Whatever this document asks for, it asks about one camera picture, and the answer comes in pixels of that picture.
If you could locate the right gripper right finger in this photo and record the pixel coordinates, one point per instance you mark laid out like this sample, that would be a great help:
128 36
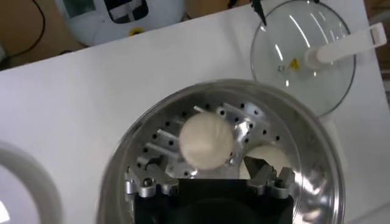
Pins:
259 170

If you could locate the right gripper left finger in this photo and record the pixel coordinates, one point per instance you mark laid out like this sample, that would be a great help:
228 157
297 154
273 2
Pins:
147 190

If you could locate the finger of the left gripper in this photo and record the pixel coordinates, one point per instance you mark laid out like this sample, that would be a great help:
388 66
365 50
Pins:
259 10

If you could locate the white steamed baozi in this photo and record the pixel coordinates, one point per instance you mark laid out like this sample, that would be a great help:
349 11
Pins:
205 140
271 152

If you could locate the white robot base body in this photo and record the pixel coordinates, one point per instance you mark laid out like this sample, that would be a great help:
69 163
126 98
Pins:
97 27

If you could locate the stainless steel steamer basket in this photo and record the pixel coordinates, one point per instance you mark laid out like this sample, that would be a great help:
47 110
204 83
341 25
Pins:
304 128

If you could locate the white round plate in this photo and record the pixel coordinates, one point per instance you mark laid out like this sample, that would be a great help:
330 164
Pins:
18 194

